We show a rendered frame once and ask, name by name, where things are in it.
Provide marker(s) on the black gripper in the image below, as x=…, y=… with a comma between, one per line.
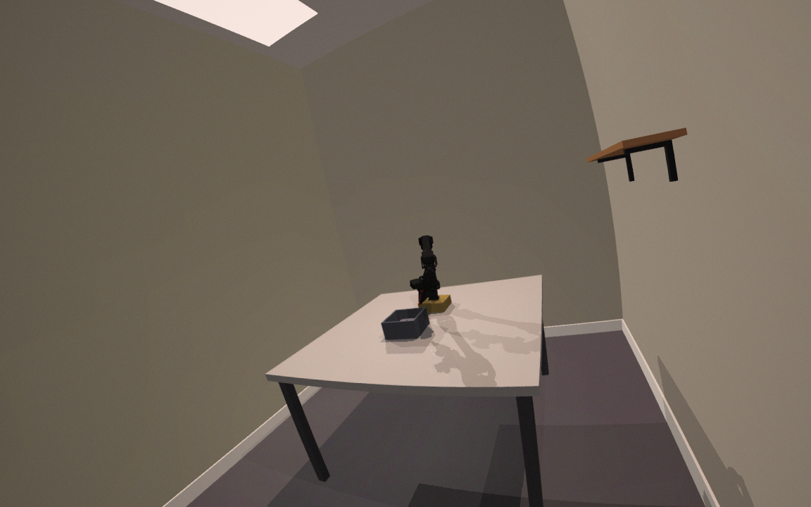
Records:
x=427, y=293

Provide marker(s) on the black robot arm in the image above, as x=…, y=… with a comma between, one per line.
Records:
x=428, y=259

